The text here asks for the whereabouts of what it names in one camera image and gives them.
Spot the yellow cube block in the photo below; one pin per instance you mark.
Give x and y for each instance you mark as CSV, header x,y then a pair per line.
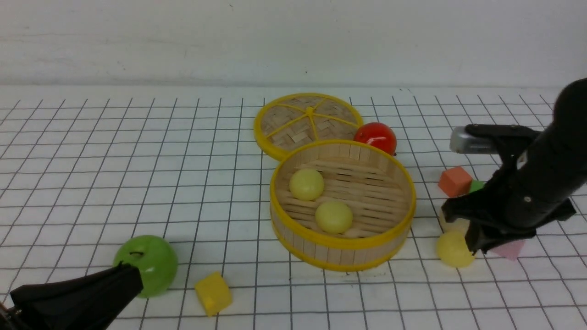
x,y
213,294

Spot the bamboo steamer lid yellow rim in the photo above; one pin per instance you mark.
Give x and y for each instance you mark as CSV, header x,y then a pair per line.
x,y
292,121

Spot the white grid tablecloth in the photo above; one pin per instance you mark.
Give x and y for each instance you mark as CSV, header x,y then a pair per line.
x,y
84,169

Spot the green cube block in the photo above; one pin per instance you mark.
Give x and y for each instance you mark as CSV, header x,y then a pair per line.
x,y
475,186

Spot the green apple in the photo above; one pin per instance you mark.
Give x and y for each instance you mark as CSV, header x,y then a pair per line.
x,y
156,260

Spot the yellow bun front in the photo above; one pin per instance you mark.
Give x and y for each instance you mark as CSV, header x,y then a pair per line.
x,y
334,217

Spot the orange cube block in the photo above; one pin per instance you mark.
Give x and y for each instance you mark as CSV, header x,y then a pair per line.
x,y
455,181

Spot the pink cube block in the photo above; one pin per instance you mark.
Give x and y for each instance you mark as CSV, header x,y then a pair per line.
x,y
510,251

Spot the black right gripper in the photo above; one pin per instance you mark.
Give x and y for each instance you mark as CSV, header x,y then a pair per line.
x,y
534,190

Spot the yellow bun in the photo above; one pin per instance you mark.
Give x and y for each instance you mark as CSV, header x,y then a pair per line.
x,y
451,248
334,217
306,184

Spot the red tomato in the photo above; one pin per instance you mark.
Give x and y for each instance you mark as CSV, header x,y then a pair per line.
x,y
379,136

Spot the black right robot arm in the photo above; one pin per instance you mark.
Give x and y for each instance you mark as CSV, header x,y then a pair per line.
x,y
569,119

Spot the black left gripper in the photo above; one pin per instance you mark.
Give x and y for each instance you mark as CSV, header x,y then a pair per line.
x,y
90,302

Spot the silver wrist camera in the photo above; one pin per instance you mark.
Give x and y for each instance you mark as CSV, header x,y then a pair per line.
x,y
464,143

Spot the bamboo steamer tray yellow rim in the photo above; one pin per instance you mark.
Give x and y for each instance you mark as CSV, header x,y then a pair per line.
x,y
374,185

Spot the white bun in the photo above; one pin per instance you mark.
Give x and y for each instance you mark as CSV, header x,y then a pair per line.
x,y
458,225

